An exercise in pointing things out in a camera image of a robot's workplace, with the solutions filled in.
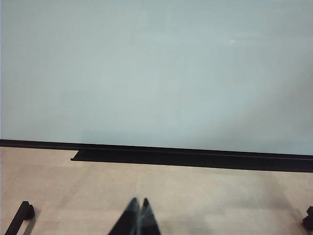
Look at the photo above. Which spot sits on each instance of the black table edge rail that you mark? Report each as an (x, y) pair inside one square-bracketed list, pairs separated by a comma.
[(195, 160)]

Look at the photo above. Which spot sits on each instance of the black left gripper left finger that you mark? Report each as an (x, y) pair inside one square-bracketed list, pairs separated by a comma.
[(128, 220)]

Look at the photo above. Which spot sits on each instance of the black whiteboard stand foot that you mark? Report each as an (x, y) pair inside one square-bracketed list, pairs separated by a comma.
[(20, 216)]

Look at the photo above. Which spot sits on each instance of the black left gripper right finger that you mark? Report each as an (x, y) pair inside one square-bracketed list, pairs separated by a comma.
[(148, 220)]

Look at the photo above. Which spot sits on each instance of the whiteboard with black frame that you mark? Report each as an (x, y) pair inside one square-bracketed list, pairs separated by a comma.
[(156, 73)]

